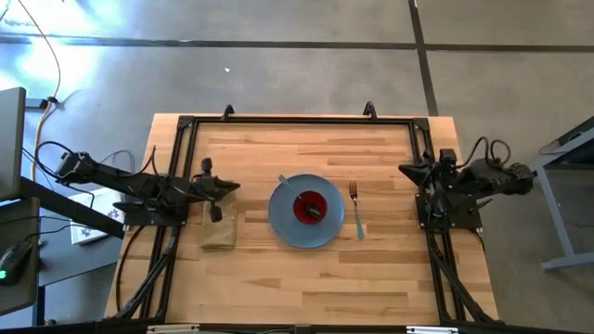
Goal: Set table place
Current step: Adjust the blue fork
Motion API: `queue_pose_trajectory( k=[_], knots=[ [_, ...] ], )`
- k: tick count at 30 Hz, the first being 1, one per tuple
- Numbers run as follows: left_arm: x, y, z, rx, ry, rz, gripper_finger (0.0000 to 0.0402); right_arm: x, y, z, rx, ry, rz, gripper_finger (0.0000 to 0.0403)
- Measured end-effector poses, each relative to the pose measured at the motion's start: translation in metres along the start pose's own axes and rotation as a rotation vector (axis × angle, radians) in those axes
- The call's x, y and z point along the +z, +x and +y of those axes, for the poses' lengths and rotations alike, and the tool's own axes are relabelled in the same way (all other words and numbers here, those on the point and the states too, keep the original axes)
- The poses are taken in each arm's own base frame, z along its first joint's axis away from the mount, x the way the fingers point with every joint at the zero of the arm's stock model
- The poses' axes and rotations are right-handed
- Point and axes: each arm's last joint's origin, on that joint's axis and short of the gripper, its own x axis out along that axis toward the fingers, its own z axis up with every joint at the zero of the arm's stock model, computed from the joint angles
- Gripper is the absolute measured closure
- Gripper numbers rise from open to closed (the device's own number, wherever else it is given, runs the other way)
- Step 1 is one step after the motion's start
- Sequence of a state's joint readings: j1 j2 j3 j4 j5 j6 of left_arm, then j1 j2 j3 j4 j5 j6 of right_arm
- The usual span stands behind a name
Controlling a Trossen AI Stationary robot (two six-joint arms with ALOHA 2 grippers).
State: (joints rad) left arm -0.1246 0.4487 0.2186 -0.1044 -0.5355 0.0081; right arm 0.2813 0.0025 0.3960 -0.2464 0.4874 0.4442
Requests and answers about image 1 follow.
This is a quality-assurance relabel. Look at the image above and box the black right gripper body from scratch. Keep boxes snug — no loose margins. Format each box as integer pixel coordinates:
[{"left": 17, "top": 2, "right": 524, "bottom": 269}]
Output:
[{"left": 424, "top": 148, "right": 458, "bottom": 217}]

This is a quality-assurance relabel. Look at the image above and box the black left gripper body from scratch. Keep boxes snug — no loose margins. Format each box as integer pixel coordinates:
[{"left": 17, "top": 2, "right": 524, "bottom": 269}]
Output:
[{"left": 192, "top": 158, "right": 223, "bottom": 224}]

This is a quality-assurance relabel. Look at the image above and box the spoon with teal handle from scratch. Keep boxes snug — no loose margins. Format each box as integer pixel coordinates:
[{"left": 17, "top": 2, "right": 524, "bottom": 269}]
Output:
[{"left": 278, "top": 173, "right": 324, "bottom": 219}]

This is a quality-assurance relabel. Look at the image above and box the blue round plate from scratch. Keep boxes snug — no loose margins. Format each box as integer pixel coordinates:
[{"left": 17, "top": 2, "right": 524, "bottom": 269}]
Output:
[{"left": 267, "top": 173, "right": 346, "bottom": 250}]

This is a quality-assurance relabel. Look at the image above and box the fork with teal handle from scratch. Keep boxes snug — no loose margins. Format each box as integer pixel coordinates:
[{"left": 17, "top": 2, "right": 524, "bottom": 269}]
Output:
[{"left": 348, "top": 180, "right": 366, "bottom": 240}]

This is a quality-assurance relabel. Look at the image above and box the red bowl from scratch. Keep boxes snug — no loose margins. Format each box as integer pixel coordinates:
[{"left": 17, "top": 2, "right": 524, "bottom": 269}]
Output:
[{"left": 292, "top": 190, "right": 329, "bottom": 225}]

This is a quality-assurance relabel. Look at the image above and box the folded tan cloth napkin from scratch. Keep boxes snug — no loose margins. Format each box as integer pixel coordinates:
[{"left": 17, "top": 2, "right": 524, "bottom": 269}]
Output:
[{"left": 199, "top": 189, "right": 239, "bottom": 252}]

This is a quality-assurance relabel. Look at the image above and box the grey metal side table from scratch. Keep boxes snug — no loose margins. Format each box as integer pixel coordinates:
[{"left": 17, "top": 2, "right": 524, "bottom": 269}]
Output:
[{"left": 512, "top": 115, "right": 594, "bottom": 273}]

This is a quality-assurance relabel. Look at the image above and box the white printed booklet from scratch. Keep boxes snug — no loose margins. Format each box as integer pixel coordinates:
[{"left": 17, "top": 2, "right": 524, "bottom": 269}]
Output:
[{"left": 69, "top": 187, "right": 126, "bottom": 246}]

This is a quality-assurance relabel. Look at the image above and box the dark side desk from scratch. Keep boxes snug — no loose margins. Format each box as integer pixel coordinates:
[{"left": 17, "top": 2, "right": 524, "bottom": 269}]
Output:
[{"left": 18, "top": 175, "right": 126, "bottom": 326}]

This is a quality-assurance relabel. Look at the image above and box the dark grey mouse pad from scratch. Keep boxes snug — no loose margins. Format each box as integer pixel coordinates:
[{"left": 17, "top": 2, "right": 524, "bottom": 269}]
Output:
[{"left": 0, "top": 197, "right": 41, "bottom": 315}]

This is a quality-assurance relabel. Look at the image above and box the grey computer monitor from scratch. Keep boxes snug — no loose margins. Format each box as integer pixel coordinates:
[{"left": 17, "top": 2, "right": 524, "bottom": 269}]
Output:
[{"left": 0, "top": 86, "right": 27, "bottom": 201}]

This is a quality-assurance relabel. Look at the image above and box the black computer mouse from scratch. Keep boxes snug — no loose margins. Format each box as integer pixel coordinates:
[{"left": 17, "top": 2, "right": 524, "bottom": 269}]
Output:
[{"left": 0, "top": 240, "right": 33, "bottom": 287}]

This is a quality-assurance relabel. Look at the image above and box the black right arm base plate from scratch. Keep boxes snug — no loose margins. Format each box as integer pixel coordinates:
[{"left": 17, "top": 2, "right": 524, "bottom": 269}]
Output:
[{"left": 415, "top": 192, "right": 484, "bottom": 232}]

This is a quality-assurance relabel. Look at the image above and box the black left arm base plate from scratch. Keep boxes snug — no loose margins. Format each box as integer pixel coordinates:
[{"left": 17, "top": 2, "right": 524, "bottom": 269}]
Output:
[{"left": 113, "top": 199, "right": 189, "bottom": 227}]

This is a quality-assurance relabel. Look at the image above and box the black aluminium table frame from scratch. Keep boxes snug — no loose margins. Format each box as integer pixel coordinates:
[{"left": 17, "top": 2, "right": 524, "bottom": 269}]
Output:
[{"left": 104, "top": 113, "right": 500, "bottom": 334}]

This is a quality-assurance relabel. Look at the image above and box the black cable along table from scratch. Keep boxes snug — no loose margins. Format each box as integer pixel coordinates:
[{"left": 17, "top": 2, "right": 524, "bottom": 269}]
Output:
[{"left": 114, "top": 225, "right": 146, "bottom": 313}]

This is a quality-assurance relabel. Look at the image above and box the silver frame bracket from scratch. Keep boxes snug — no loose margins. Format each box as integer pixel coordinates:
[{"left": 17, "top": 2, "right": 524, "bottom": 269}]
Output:
[
  {"left": 147, "top": 324, "right": 200, "bottom": 334},
  {"left": 406, "top": 326, "right": 460, "bottom": 334}
]

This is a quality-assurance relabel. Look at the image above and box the orange floor cable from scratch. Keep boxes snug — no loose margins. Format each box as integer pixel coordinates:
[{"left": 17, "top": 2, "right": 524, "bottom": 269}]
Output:
[{"left": 18, "top": 0, "right": 62, "bottom": 182}]

